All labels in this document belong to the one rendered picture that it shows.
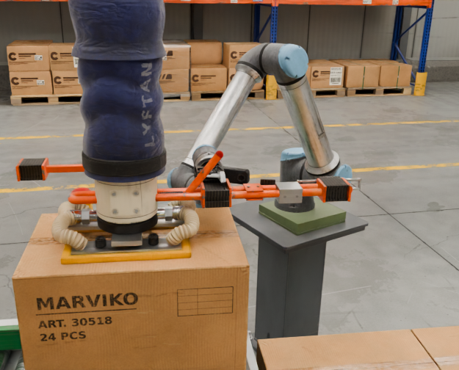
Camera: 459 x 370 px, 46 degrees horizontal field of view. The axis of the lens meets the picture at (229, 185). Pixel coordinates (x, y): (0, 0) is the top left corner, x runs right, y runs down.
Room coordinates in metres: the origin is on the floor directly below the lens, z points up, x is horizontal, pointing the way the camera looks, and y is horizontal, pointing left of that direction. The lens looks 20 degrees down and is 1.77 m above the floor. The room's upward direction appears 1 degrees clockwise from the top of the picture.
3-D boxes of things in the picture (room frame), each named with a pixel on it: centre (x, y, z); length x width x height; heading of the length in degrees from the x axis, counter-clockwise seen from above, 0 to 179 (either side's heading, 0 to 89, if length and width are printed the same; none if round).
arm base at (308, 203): (2.36, -0.31, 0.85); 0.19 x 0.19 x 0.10
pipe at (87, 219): (1.40, 0.29, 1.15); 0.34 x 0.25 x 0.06; 99
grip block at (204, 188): (1.44, 0.04, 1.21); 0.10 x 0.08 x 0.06; 9
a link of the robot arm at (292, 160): (2.35, -0.31, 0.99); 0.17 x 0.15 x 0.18; 44
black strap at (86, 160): (1.41, 0.29, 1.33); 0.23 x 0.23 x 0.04
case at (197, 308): (1.41, 0.27, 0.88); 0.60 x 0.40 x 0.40; 98
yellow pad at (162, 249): (1.31, 0.27, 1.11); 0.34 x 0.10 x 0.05; 99
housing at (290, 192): (1.47, -0.17, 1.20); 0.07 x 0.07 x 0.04; 9
